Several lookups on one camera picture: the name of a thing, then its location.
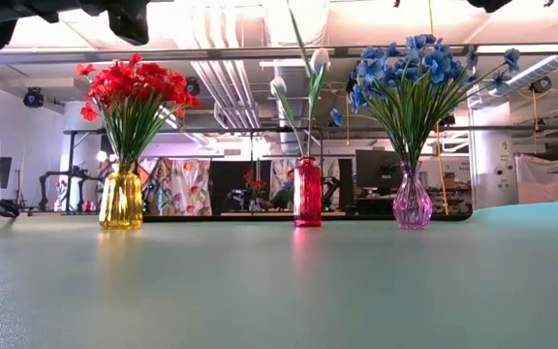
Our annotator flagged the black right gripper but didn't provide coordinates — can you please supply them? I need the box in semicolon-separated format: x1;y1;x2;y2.
467;0;512;14

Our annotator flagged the yellow glass vase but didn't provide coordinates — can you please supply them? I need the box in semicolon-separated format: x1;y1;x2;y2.
98;162;143;231

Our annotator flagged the purple glass vase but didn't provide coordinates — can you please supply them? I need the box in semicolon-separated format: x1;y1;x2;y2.
392;160;434;231

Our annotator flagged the red glass vase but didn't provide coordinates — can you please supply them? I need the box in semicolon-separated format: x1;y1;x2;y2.
293;155;323;228

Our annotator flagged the horizontal metal rig bar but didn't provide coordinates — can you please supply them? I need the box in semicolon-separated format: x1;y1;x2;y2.
0;44;558;67

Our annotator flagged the white round column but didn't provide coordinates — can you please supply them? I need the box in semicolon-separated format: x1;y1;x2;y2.
470;104;520;210

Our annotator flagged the floral patterned curtain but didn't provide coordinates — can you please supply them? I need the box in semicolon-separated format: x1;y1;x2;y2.
138;157;212;217

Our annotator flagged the white draped cloth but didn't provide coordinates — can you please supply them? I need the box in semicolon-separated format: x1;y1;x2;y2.
514;153;558;205

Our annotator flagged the small red flower bouquet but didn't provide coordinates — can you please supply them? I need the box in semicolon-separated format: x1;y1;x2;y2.
242;168;268;195

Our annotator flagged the person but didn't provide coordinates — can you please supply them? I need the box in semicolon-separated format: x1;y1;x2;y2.
268;168;295;210

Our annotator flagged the green table mat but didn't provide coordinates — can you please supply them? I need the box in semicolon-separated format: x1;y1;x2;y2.
0;199;558;349

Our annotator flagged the black metal station frame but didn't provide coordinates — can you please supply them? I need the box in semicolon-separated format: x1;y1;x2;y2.
63;125;326;214

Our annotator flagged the yellow hanging cord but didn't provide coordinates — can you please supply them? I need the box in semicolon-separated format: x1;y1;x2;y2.
427;0;450;217

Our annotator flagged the black aluminium table frame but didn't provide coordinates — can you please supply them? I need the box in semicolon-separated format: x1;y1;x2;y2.
142;211;474;223

